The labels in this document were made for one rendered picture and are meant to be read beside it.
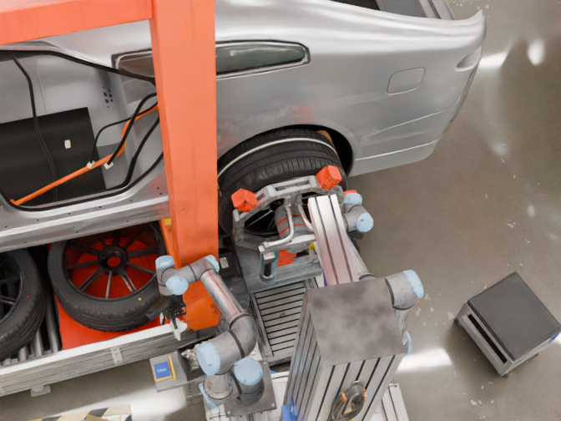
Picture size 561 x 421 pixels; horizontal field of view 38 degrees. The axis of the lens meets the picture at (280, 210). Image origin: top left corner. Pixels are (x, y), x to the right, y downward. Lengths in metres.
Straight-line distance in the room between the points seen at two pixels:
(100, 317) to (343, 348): 1.99
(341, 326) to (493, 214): 2.90
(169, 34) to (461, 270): 3.07
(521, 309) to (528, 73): 2.03
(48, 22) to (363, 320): 1.20
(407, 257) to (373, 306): 2.46
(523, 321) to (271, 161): 1.65
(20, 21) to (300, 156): 1.86
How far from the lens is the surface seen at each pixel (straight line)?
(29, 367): 4.19
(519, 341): 4.45
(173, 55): 2.32
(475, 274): 4.94
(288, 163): 3.70
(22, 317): 4.18
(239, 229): 3.84
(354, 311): 2.43
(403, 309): 3.23
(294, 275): 4.57
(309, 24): 3.38
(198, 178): 2.84
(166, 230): 4.09
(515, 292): 4.56
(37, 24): 2.20
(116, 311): 4.11
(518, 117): 5.69
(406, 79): 3.70
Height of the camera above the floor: 4.22
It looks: 59 degrees down
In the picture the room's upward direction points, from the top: 7 degrees clockwise
